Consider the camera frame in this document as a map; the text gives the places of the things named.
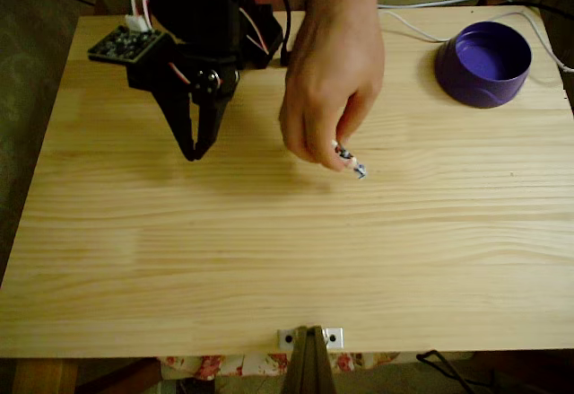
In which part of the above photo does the candy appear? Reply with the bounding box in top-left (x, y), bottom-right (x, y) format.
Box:
top-left (331, 140), bottom-right (369, 182)

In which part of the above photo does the purple bowl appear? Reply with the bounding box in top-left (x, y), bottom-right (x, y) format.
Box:
top-left (433, 20), bottom-right (534, 109)

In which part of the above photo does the person's hand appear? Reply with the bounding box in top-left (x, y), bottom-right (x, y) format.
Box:
top-left (277, 7), bottom-right (387, 174)

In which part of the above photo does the floral cloth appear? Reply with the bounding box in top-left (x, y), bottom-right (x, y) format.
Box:
top-left (156, 351), bottom-right (401, 381)

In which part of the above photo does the bare camera circuit board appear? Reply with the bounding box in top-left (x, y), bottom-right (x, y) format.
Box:
top-left (87, 24), bottom-right (165, 64)

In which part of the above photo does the black USB cable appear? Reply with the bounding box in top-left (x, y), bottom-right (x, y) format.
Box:
top-left (268, 0), bottom-right (292, 66)

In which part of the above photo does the metal mounting bracket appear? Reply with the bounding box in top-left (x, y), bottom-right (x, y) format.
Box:
top-left (276, 327), bottom-right (345, 351)

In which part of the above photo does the looped black cable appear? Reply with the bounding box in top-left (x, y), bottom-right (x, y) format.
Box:
top-left (415, 348), bottom-right (497, 394)

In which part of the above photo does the white USB cable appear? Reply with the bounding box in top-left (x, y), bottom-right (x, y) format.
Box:
top-left (379, 9), bottom-right (574, 74)

